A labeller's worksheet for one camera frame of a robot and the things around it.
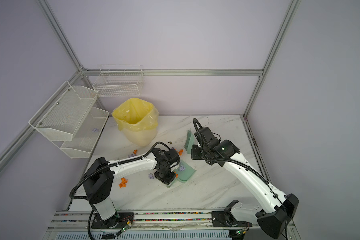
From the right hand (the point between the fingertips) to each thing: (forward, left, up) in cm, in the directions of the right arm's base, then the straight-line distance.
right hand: (192, 151), depth 73 cm
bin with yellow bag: (+35, +39, -13) cm, 54 cm away
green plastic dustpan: (0, +4, -23) cm, 23 cm away
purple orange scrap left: (+11, +39, -21) cm, 45 cm away
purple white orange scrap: (-4, +24, -22) cm, 33 cm away
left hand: (-10, +13, -17) cm, 24 cm away
